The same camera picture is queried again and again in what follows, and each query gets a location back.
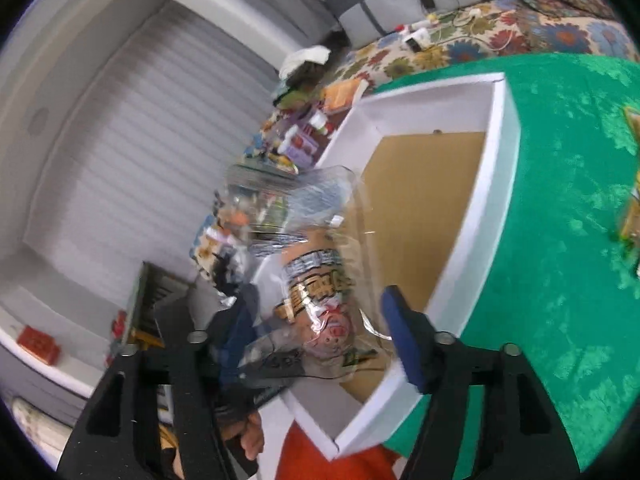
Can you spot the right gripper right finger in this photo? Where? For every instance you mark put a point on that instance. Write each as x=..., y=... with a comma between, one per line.
x=521, y=434

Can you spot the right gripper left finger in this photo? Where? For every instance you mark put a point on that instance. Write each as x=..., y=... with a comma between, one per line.
x=117, y=435

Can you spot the clear sausage snack bag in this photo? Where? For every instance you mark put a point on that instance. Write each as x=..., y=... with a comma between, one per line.
x=310, y=256

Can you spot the operator hand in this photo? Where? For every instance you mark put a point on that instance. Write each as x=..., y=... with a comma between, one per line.
x=249, y=430

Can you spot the red box on shelf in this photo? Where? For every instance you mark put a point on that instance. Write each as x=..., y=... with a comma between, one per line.
x=41, y=346

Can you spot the green bedspread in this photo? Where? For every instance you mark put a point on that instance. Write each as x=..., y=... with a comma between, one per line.
x=563, y=286

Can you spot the green brown snack packet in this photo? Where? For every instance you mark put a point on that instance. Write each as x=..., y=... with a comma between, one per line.
x=628, y=231

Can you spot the white cardboard box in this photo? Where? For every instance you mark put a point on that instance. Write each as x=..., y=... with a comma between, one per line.
x=438, y=161

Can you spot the grey curtain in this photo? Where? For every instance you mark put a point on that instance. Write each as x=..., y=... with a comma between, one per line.
x=134, y=172

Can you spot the peanut snack bag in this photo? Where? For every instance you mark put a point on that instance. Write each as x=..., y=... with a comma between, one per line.
x=632, y=117

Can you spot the floral bedsheet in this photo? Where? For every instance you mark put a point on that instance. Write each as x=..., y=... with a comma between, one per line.
x=485, y=30

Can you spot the white cloth on pile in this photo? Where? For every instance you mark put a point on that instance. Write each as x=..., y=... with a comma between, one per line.
x=315, y=55

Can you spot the grey pillow far left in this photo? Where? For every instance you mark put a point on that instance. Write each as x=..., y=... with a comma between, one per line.
x=364, y=21

